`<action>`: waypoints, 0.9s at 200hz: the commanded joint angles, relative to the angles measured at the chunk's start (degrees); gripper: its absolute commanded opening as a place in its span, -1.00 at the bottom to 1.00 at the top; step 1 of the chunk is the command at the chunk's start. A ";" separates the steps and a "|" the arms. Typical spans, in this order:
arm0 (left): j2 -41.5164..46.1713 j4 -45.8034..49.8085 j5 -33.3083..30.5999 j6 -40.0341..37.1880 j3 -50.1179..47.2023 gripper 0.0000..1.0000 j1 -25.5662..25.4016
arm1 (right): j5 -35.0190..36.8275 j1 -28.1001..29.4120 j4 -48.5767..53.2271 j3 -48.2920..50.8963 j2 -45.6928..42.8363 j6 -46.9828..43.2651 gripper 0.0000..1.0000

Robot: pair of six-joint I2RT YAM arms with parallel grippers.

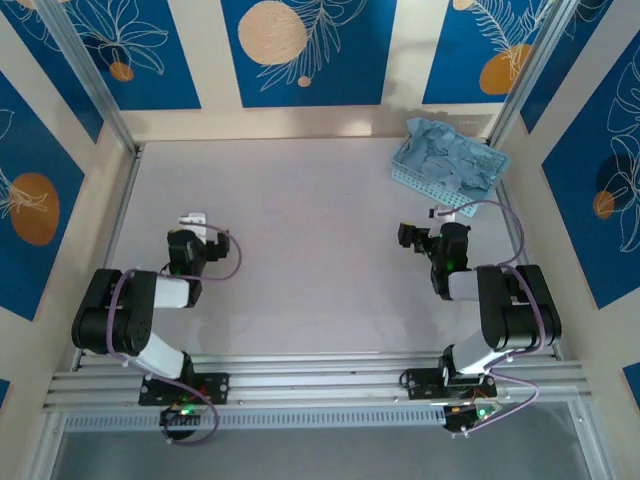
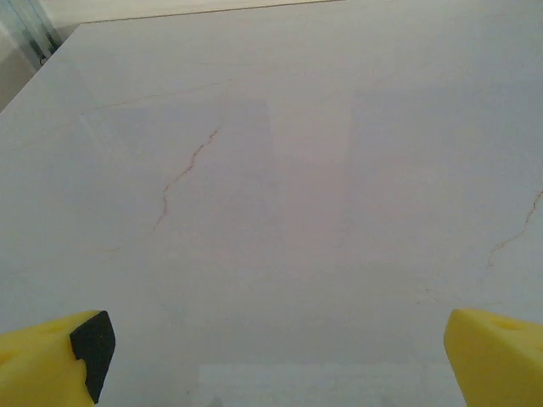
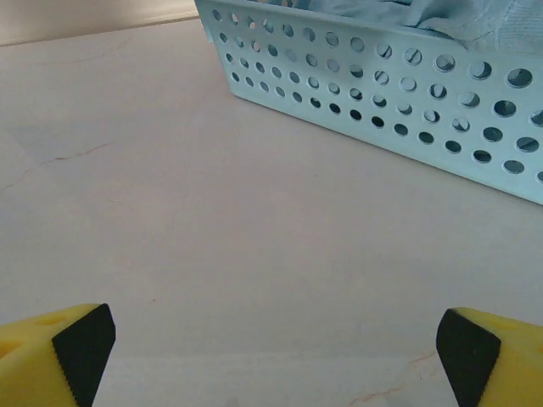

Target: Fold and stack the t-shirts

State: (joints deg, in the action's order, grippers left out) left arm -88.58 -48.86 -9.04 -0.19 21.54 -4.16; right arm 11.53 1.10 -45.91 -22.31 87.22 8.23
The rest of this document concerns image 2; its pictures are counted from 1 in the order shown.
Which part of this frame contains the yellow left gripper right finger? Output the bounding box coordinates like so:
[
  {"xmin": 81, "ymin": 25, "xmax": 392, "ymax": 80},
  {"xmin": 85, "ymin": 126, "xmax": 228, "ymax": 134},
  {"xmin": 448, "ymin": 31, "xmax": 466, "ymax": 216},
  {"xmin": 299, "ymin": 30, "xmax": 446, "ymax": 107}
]
[{"xmin": 443, "ymin": 308, "xmax": 543, "ymax": 407}]

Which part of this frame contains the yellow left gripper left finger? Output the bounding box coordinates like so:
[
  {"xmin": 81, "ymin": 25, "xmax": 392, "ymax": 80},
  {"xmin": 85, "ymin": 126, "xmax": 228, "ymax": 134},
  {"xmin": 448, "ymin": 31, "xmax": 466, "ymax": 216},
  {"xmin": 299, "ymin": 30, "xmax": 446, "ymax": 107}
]
[{"xmin": 0, "ymin": 309, "xmax": 116, "ymax": 407}]

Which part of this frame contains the aluminium frame post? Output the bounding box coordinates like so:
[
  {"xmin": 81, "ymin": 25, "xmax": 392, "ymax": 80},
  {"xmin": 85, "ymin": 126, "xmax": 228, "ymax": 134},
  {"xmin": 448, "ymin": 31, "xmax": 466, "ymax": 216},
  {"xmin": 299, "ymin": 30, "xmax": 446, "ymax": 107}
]
[{"xmin": 0, "ymin": 0, "xmax": 59, "ymax": 60}]

